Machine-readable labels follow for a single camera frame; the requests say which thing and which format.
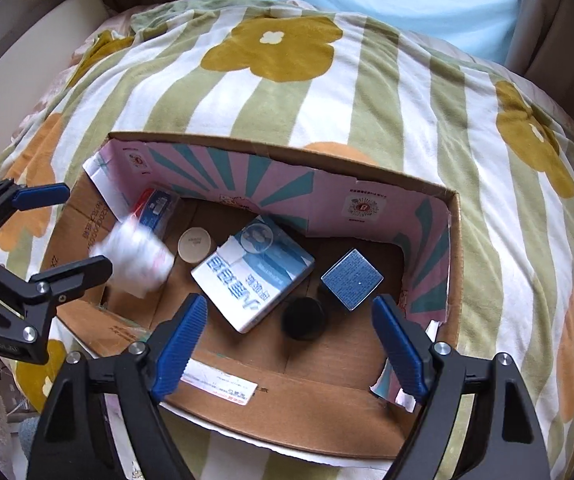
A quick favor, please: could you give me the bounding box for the small dark blue box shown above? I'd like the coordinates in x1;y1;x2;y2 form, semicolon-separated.
320;248;385;312

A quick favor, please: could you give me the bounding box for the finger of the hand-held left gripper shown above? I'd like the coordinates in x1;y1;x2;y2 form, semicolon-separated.
26;255;114;307
0;180;71;213

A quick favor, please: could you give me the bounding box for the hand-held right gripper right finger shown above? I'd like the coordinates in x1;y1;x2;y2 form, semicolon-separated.
371;295;552;480

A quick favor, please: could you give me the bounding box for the red blue card pack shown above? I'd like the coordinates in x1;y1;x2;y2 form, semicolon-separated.
131;187;180;236

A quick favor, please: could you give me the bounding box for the white headboard cushion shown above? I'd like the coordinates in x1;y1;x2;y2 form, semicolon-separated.
0;0;118;156

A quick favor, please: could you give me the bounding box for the white and blue box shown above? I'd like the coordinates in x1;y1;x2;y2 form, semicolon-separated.
190;215;316;333

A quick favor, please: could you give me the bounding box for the white patterned cloth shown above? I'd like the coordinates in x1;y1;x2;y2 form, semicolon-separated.
90;217;177;298

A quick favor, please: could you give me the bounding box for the striped floral blanket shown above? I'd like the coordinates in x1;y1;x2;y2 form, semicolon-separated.
0;0;574;480

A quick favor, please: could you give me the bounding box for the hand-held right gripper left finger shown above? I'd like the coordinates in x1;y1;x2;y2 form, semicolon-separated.
27;294;209;480

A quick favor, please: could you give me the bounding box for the light blue cloth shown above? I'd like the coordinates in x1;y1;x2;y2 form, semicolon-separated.
199;0;532;63

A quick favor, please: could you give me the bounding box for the black round jar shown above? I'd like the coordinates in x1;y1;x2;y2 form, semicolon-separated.
281;296;329;342

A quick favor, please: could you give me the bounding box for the pink printed cardboard box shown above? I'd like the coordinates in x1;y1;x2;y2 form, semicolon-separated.
40;131;465;461

